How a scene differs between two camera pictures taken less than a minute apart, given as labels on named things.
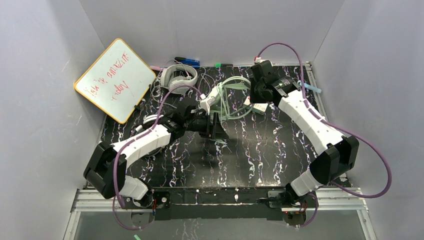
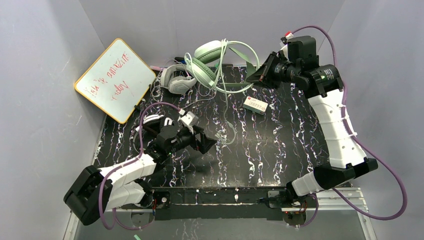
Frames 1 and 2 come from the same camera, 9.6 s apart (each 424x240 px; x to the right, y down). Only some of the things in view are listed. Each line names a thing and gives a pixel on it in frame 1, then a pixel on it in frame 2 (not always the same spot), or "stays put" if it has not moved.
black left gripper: (211, 127) → (194, 139)
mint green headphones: (222, 111) → (214, 63)
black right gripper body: (253, 90) → (272, 70)
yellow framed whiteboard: (117, 82) stays put
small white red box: (258, 108) stays put
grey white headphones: (168, 81) stays put
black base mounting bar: (219, 202) stays put
